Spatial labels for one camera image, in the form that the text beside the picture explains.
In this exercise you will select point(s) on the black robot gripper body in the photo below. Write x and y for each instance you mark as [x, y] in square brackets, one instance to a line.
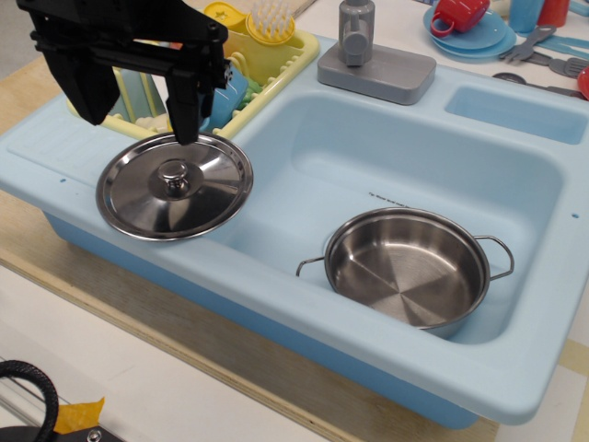
[159, 37]

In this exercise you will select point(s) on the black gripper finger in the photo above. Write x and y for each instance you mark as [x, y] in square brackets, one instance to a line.
[189, 103]
[87, 79]

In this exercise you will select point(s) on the round stainless steel lid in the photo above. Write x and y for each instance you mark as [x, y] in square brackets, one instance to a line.
[160, 190]

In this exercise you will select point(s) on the blue toy item in rack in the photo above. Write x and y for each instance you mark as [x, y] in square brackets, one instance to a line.
[226, 100]

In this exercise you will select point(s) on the yellow dish drying rack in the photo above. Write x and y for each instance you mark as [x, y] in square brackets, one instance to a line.
[140, 112]

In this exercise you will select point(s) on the yellow toy cup with star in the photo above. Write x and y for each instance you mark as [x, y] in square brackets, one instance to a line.
[228, 15]

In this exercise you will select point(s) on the yellow brush with white bristles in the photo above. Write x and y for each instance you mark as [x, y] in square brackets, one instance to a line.
[270, 23]

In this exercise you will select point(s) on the grey toy faucet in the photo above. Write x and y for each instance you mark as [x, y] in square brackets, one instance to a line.
[355, 63]

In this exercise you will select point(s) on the red toy cup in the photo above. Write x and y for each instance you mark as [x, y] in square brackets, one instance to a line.
[554, 13]
[456, 15]

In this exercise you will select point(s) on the blue toy plate stack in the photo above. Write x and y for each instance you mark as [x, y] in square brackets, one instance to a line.
[490, 38]

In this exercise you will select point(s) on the light blue toy sink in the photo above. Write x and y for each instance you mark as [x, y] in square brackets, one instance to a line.
[496, 158]

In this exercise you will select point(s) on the yellow tape piece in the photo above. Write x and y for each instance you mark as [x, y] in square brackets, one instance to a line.
[79, 416]

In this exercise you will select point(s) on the grey toy fork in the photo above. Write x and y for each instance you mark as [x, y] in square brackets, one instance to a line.
[525, 50]

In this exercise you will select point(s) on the blue toy cup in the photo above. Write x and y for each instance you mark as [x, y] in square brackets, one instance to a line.
[523, 15]

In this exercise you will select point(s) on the red toy cup right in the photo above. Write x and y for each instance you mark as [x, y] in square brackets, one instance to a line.
[554, 13]

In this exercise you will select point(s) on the grey toy spatula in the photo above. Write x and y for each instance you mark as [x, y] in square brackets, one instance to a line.
[570, 67]

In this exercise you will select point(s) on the red toy plate edge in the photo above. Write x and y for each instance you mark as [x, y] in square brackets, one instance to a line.
[583, 82]

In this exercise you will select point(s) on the blue toy knife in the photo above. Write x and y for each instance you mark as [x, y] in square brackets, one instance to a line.
[565, 45]

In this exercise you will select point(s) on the stainless steel two-handled pan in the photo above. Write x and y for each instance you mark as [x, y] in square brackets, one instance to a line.
[412, 265]

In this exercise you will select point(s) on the black toy utensil handle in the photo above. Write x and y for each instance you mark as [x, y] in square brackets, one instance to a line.
[517, 79]

